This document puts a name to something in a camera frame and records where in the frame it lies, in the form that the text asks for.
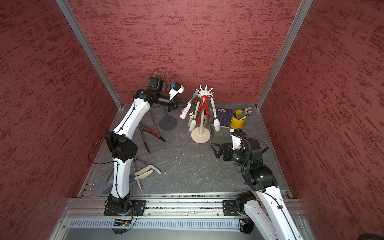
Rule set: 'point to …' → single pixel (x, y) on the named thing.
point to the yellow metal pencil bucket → (237, 123)
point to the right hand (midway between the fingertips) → (216, 148)
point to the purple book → (224, 115)
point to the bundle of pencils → (247, 111)
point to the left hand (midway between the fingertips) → (186, 106)
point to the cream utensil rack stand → (201, 134)
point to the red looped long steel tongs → (208, 119)
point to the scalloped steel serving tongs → (192, 122)
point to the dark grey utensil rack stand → (167, 123)
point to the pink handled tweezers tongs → (185, 110)
